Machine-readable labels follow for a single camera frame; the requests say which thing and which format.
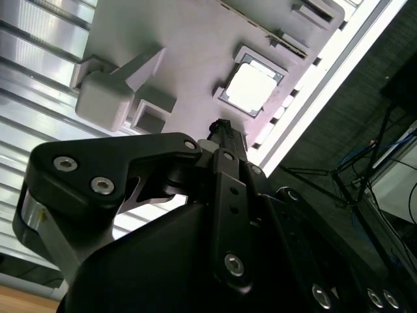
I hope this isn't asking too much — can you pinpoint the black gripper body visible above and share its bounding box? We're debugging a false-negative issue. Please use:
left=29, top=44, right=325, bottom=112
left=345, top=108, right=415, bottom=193
left=58, top=158, right=319, bottom=313

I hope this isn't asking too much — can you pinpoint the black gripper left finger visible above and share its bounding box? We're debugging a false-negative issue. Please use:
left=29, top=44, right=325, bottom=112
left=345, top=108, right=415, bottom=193
left=12, top=119, right=254, bottom=296

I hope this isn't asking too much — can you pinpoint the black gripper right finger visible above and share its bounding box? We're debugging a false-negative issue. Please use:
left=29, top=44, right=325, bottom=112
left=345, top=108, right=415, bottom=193
left=227, top=121, right=408, bottom=313

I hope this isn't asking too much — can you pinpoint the silver CPU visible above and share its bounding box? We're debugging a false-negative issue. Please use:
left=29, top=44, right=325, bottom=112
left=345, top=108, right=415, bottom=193
left=220, top=45, right=288, bottom=117

